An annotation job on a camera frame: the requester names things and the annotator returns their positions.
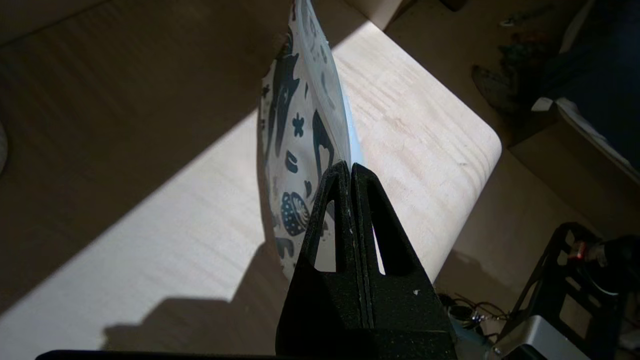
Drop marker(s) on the dark blue fabric bundle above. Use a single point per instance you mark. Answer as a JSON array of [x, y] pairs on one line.
[[605, 75]]

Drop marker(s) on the white floral zip pouch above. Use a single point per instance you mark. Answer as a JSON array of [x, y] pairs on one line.
[[300, 100]]

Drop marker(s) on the grey black robot base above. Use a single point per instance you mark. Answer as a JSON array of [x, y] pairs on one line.
[[550, 300]]

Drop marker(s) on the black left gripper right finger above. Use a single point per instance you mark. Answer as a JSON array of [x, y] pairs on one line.
[[405, 310]]

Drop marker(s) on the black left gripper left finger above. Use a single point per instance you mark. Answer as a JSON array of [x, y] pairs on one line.
[[325, 310]]

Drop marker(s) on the beige wooden desk with hutch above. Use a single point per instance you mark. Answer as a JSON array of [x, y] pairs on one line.
[[175, 225]]

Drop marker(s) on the dark worn shoe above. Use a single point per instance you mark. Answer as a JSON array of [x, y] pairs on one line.
[[500, 90]]

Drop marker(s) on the beige box with white rim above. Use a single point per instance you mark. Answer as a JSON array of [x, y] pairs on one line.
[[575, 175]]

